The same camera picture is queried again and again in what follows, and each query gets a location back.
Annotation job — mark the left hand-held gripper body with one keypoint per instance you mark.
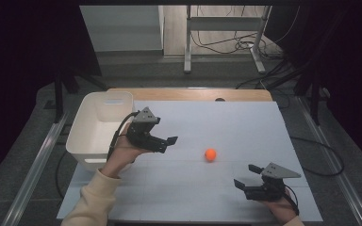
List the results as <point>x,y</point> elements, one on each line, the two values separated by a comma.
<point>143,132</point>

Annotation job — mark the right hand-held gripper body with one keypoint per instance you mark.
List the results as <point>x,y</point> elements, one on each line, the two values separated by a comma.
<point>271,185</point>

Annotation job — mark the orange ping-pong ball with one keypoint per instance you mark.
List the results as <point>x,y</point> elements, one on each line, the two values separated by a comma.
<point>210,154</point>

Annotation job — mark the white plastic bin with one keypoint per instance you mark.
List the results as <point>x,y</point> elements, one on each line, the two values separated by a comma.
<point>89,135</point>

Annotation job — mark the person's right hand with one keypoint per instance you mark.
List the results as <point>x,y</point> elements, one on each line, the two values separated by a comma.
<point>281,208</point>

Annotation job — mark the person's left hand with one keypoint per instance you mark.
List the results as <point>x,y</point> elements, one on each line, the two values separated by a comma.
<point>121,155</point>

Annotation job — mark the white table mat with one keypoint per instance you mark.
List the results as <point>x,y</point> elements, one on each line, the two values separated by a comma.
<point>201,188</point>

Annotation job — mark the wooden table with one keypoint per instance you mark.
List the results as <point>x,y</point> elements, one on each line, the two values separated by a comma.
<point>185,94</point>

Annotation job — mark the black stand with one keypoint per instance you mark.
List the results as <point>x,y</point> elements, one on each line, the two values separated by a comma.
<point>314,91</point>
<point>59,94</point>

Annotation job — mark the white cabinet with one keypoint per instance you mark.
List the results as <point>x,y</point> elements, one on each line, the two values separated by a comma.
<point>122,28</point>

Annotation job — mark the grey metal stand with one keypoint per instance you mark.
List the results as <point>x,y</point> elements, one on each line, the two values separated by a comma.
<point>223,23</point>

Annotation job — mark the grey metal floor rail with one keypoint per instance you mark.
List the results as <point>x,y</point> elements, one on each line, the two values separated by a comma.
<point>336,169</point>
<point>34,169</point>

